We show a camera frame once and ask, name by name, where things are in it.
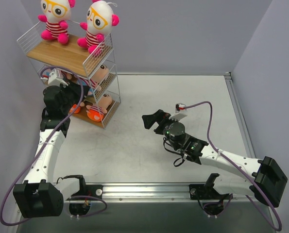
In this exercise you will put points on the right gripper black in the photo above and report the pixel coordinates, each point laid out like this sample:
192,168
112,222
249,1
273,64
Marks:
161,122

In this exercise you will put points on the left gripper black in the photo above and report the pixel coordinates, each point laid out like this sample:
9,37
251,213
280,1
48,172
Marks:
71,89

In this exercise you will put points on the boy plush orange shorts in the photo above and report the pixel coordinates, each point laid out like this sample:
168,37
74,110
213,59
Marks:
96,111
76,108

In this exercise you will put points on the boy plush blue shorts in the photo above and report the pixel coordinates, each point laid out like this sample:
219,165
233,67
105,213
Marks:
67,76
98,77

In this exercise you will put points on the white panda plush yellow glasses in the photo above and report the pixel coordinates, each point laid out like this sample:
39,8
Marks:
55,15

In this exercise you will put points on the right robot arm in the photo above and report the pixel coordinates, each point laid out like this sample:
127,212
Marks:
261,178

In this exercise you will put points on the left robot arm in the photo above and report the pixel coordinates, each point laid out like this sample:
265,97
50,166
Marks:
55,121

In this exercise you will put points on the white wire wooden shelf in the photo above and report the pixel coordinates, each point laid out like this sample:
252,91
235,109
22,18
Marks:
75,60

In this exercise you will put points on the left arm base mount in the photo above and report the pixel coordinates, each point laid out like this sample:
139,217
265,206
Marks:
75,185

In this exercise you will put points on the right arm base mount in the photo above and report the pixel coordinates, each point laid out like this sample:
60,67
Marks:
206,191

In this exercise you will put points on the aluminium table edge rail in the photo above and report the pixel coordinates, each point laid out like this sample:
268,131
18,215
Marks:
239,115

